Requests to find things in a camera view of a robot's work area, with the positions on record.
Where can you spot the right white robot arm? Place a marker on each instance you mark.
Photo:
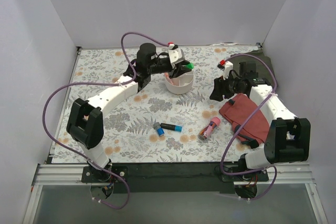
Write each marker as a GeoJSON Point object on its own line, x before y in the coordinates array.
{"type": "Point", "coordinates": [288, 137]}

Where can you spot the green-capped black highlighter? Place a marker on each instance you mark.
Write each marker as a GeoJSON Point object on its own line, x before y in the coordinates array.
{"type": "Point", "coordinates": [189, 66]}

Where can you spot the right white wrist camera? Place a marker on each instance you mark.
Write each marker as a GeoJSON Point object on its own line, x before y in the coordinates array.
{"type": "Point", "coordinates": [225, 67]}

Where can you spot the aluminium frame rail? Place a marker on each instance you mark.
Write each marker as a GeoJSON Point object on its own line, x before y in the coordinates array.
{"type": "Point", "coordinates": [174, 193]}

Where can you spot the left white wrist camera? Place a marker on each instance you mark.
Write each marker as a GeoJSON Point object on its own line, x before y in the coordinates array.
{"type": "Point", "coordinates": [176, 54]}

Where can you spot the floral patterned mat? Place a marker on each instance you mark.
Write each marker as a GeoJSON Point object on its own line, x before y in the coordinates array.
{"type": "Point", "coordinates": [129, 135]}

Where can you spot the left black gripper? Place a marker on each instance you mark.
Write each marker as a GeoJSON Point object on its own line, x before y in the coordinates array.
{"type": "Point", "coordinates": [177, 66]}

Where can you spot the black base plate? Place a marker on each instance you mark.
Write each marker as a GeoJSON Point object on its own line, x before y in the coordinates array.
{"type": "Point", "coordinates": [177, 177]}

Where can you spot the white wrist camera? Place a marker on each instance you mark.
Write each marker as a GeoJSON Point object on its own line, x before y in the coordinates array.
{"type": "Point", "coordinates": [225, 67]}
{"type": "Point", "coordinates": [176, 54]}

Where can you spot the white round compartment organizer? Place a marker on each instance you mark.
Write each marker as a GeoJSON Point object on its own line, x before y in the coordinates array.
{"type": "Point", "coordinates": [185, 84]}

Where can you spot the blue-capped black highlighter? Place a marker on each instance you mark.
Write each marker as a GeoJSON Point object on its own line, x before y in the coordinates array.
{"type": "Point", "coordinates": [171, 127]}

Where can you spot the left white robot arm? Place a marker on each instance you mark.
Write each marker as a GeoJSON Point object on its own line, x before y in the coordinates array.
{"type": "Point", "coordinates": [85, 123]}

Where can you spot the dark green cloth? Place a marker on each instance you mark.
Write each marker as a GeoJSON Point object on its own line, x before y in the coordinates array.
{"type": "Point", "coordinates": [260, 68]}

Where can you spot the blue and grey cap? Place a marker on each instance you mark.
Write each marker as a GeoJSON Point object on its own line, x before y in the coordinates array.
{"type": "Point", "coordinates": [158, 129]}

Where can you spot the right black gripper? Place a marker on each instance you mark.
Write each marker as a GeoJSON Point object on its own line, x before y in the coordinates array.
{"type": "Point", "coordinates": [222, 87]}

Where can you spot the red cloth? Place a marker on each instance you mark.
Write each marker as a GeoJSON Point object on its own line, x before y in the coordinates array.
{"type": "Point", "coordinates": [236, 110]}

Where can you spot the orange pen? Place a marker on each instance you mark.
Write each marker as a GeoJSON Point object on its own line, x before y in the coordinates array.
{"type": "Point", "coordinates": [171, 81]}

